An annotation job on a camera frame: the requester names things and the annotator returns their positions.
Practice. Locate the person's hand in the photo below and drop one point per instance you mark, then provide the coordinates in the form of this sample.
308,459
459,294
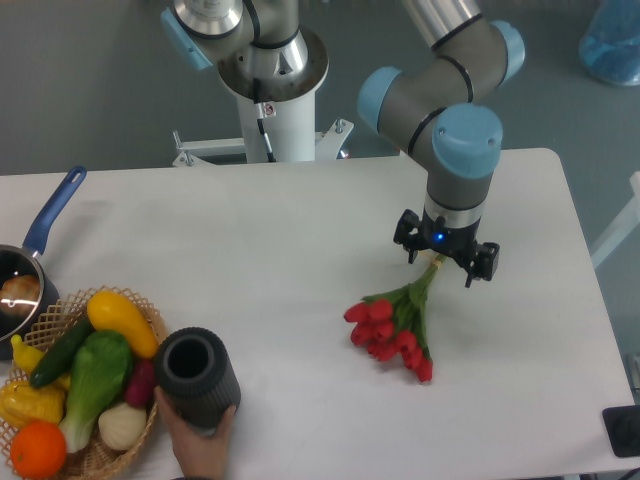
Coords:
199,456

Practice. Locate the orange fruit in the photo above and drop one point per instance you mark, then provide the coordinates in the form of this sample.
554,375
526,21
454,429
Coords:
38,450

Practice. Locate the purple red radish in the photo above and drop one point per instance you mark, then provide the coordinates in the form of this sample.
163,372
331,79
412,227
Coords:
141,385

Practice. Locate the yellow squash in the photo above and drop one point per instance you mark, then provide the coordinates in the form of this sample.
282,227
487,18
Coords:
108,310

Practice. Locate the green lettuce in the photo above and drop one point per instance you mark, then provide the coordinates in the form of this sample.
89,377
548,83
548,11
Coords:
99,370

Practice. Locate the bread roll in pot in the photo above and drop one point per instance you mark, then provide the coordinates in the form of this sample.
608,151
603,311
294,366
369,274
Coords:
20,295

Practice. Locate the dark grey ribbed vase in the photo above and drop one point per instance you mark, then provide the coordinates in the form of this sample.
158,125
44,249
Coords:
193,368

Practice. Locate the white garlic bulb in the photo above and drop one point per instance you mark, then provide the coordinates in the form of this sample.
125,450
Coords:
121,426

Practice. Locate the blue handled saucepan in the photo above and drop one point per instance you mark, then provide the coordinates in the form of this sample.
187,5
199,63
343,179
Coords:
24,260

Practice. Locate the red tulip bouquet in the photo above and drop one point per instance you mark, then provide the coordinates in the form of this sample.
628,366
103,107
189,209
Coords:
393,323

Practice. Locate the black device at edge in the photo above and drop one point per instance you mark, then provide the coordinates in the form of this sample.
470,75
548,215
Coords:
622,426

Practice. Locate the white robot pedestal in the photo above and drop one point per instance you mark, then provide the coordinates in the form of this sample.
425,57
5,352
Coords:
275,94

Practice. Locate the yellow corn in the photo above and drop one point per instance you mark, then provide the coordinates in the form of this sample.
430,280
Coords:
22,404

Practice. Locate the white frame at right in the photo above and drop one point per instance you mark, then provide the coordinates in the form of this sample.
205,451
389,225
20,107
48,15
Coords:
619,228

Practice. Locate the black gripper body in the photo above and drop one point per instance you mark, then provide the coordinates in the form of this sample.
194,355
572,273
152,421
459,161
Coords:
450,232

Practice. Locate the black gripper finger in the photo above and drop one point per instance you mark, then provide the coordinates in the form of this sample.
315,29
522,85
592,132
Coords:
407,234
483,263

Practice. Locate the green cucumber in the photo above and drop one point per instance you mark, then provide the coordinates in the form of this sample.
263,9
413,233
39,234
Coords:
59,357

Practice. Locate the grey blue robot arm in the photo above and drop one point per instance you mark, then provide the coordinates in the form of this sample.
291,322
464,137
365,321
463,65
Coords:
434,116

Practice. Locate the blue plastic bag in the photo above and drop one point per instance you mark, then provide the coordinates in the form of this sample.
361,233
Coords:
609,50

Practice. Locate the small yellow pepper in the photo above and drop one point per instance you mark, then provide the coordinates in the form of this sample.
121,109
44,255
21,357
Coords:
27,357

